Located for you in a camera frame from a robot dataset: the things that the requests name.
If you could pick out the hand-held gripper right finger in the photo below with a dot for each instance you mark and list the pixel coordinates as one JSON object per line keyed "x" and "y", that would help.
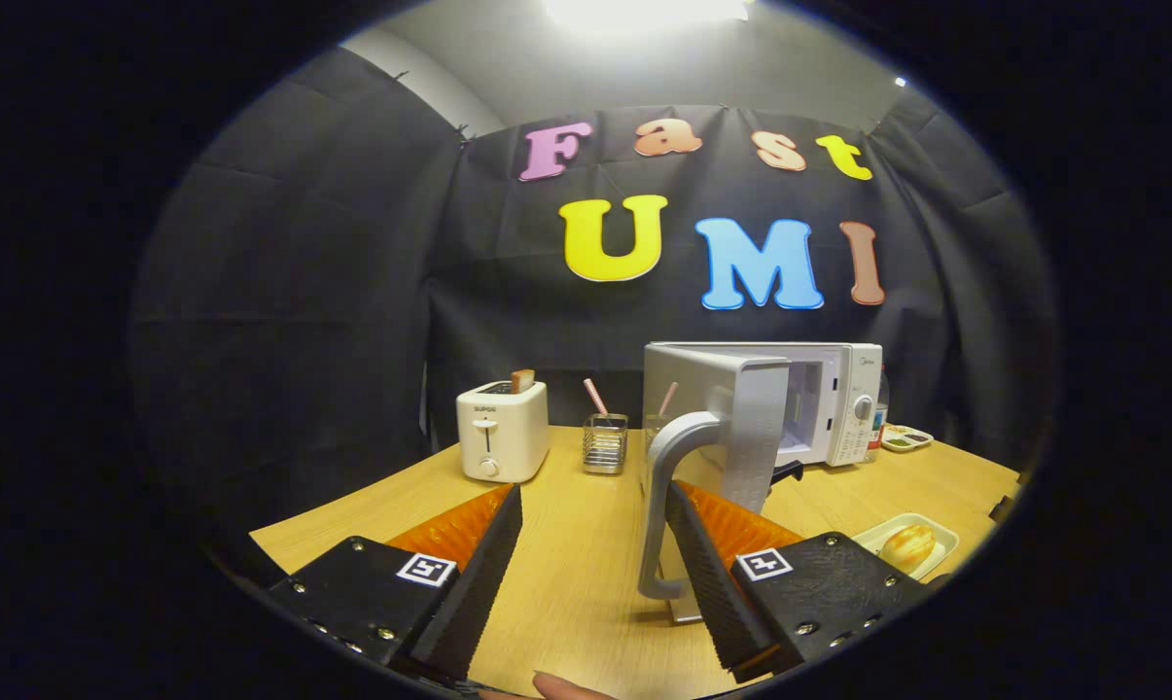
{"x": 712, "y": 593}

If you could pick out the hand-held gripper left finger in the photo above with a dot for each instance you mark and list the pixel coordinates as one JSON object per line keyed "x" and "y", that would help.
{"x": 479, "y": 593}

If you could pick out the white microwave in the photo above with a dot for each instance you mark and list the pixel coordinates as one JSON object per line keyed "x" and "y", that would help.
{"x": 741, "y": 408}

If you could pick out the golden bread roll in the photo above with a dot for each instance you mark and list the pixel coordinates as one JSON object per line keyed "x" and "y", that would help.
{"x": 906, "y": 546}

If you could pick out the white toaster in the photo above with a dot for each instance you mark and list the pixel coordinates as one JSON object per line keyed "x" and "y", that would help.
{"x": 503, "y": 437}

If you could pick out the pink striped straw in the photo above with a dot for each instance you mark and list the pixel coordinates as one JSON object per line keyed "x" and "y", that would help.
{"x": 595, "y": 397}
{"x": 667, "y": 399}

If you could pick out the toasted bread slice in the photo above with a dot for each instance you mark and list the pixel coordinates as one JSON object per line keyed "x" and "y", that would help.
{"x": 522, "y": 381}

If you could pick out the white rectangular plate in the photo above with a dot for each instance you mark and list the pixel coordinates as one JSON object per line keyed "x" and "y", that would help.
{"x": 941, "y": 540}

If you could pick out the clear bottle with red label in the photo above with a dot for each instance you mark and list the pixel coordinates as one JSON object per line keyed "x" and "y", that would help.
{"x": 878, "y": 418}

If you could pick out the small white sauce dish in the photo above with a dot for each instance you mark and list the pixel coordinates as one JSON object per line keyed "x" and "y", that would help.
{"x": 906, "y": 439}

